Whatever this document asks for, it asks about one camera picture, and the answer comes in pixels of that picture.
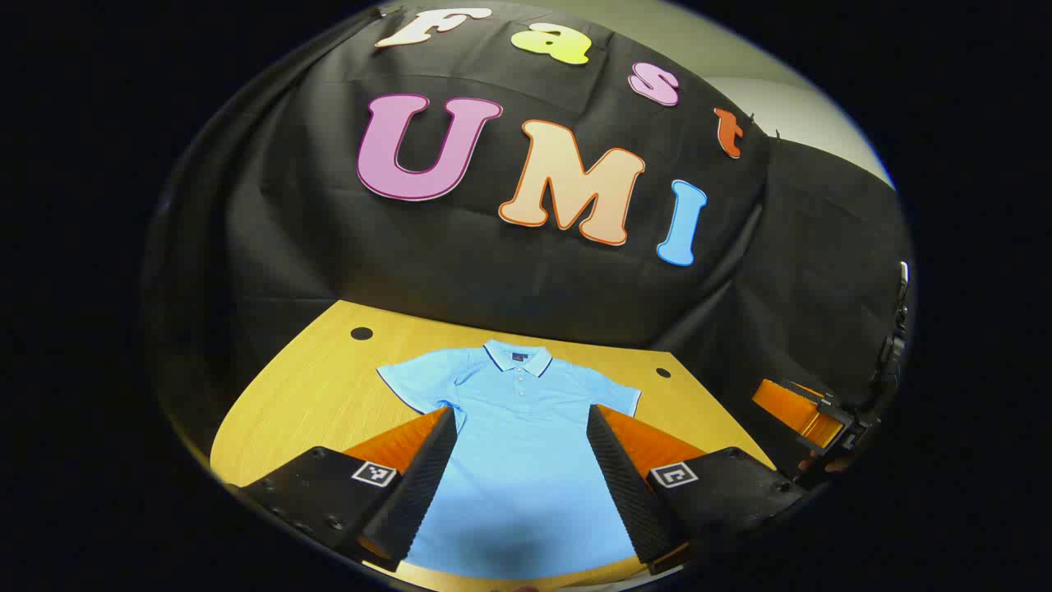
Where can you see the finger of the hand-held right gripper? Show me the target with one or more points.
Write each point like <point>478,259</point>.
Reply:
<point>793,411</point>

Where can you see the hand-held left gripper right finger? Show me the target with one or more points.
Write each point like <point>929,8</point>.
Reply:
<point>625,477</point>

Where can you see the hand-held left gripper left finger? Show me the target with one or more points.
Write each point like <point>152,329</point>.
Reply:
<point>423,477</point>

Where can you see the light blue T-shirt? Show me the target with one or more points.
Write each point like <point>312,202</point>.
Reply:
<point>526,460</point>

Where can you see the black backdrop cloth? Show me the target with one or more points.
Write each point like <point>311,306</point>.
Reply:
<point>460,263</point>

